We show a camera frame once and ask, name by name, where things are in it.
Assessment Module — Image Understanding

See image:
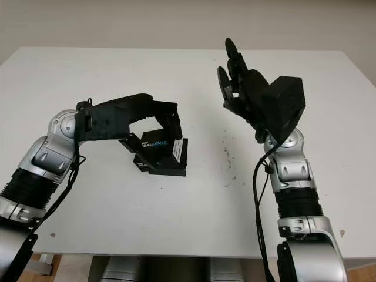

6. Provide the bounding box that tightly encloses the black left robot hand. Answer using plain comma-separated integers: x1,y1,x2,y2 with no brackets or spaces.
95,93,185,154

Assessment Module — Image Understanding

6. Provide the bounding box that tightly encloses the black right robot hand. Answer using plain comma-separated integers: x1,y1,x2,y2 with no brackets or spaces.
217,37,273,145

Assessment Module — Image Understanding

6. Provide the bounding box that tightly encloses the black RealSense box lid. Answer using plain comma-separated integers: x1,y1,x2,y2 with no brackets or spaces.
133,130,184,174

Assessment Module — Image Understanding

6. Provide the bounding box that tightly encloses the silver left robot thigh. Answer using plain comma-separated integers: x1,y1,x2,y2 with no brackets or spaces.
101,257,142,282

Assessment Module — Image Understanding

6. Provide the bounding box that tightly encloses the silver robot thigh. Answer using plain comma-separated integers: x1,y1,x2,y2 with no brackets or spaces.
101,257,142,282
205,257,250,282

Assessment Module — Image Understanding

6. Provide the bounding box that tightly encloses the dark robot waist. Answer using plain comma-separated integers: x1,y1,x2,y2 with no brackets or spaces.
140,257,207,282

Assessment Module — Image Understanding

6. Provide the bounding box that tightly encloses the silver right robot thigh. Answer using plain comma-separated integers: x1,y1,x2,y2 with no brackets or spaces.
205,257,250,282

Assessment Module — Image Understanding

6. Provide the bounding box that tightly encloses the grey metal table foot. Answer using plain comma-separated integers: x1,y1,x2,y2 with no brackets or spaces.
29,254,54,282

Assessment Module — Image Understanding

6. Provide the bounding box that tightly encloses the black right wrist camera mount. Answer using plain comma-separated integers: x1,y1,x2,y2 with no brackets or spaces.
260,75,307,142

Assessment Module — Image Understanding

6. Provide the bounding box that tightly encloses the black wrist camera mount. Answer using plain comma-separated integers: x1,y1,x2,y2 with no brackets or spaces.
260,75,307,142
75,101,130,142

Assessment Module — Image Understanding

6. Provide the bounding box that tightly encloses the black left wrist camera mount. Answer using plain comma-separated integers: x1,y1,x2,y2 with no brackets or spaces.
75,101,130,142

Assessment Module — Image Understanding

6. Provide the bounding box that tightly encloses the black camera box base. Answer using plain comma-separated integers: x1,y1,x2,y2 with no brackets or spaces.
148,137,189,177

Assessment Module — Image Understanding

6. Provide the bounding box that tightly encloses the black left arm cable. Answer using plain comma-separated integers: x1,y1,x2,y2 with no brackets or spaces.
17,96,95,244

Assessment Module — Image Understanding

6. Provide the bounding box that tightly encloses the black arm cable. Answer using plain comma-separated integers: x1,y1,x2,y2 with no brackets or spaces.
17,96,95,244
253,140,283,282

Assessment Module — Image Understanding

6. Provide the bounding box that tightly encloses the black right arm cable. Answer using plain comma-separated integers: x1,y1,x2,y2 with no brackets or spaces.
253,140,283,282

